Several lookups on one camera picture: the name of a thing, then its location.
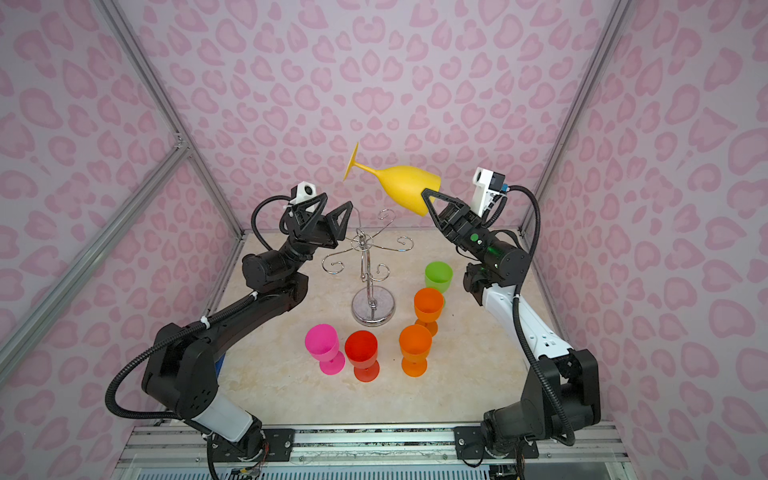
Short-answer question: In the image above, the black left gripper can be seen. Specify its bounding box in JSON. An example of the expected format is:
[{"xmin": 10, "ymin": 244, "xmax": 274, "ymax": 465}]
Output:
[{"xmin": 277, "ymin": 205, "xmax": 349, "ymax": 282}]

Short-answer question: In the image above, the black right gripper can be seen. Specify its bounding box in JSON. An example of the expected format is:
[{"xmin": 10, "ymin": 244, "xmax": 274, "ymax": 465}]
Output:
[{"xmin": 422, "ymin": 199, "xmax": 505, "ymax": 267}]

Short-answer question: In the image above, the yellow plastic wine glass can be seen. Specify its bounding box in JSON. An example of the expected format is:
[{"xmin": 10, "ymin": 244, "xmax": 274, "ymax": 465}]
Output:
[{"xmin": 344, "ymin": 143, "xmax": 442, "ymax": 217}]

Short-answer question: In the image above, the green plastic wine glass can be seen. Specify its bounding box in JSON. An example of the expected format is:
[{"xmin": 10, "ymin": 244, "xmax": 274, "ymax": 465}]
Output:
[{"xmin": 424, "ymin": 261, "xmax": 453, "ymax": 293}]

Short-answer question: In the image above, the orange wine glass front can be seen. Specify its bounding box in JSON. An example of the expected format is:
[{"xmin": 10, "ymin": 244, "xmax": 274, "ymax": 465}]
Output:
[{"xmin": 414, "ymin": 288, "xmax": 445, "ymax": 336}]

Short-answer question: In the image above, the orange wine glass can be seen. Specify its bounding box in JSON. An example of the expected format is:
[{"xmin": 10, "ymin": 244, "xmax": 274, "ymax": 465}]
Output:
[
  {"xmin": 414, "ymin": 288, "xmax": 445, "ymax": 336},
  {"xmin": 399, "ymin": 324, "xmax": 432, "ymax": 377}
]

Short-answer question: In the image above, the pink plastic wine glass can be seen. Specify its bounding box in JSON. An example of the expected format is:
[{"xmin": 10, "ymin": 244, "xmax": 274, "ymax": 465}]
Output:
[{"xmin": 304, "ymin": 324, "xmax": 346, "ymax": 376}]

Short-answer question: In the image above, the red plastic wine glass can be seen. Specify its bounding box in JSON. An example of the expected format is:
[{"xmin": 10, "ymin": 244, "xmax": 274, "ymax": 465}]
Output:
[{"xmin": 344, "ymin": 330, "xmax": 380, "ymax": 383}]

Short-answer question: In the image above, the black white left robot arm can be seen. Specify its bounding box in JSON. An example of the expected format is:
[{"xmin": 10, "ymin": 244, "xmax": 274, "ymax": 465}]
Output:
[{"xmin": 140, "ymin": 192, "xmax": 353, "ymax": 461}]

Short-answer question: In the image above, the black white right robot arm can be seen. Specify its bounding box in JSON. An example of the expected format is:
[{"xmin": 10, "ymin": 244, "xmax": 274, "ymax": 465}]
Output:
[{"xmin": 421, "ymin": 189, "xmax": 601, "ymax": 460}]

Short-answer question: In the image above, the chrome wine glass rack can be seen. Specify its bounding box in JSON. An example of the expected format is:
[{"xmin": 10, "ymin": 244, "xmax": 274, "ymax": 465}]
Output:
[{"xmin": 321, "ymin": 207, "xmax": 414, "ymax": 328}]

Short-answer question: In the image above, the blue flat object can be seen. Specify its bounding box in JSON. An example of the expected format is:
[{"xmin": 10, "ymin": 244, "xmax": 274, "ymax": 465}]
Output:
[{"xmin": 215, "ymin": 354, "xmax": 226, "ymax": 376}]

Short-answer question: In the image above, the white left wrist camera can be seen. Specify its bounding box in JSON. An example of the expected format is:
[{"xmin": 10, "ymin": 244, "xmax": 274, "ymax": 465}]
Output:
[{"xmin": 288, "ymin": 181, "xmax": 318, "ymax": 206}]

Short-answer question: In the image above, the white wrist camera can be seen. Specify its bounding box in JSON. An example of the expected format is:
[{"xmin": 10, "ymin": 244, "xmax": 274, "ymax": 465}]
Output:
[
  {"xmin": 470, "ymin": 167, "xmax": 507, "ymax": 217},
  {"xmin": 288, "ymin": 181, "xmax": 318, "ymax": 206}
]

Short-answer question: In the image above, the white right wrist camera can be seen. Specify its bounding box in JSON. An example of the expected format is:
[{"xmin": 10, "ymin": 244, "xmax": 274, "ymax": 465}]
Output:
[{"xmin": 470, "ymin": 167, "xmax": 507, "ymax": 217}]

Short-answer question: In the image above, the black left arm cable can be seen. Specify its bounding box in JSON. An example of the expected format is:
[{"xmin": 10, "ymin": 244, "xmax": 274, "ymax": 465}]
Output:
[{"xmin": 104, "ymin": 194, "xmax": 295, "ymax": 421}]

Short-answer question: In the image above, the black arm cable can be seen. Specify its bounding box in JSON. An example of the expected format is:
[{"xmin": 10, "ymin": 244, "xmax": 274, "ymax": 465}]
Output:
[
  {"xmin": 104, "ymin": 194, "xmax": 295, "ymax": 421},
  {"xmin": 488, "ymin": 184, "xmax": 576, "ymax": 448}
]

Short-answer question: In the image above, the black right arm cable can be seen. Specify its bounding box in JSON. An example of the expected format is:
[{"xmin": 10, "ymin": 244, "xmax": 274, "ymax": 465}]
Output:
[{"xmin": 488, "ymin": 184, "xmax": 576, "ymax": 448}]

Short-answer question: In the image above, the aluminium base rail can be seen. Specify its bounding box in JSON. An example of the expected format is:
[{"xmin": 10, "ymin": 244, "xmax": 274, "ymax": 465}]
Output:
[{"xmin": 111, "ymin": 422, "xmax": 637, "ymax": 479}]

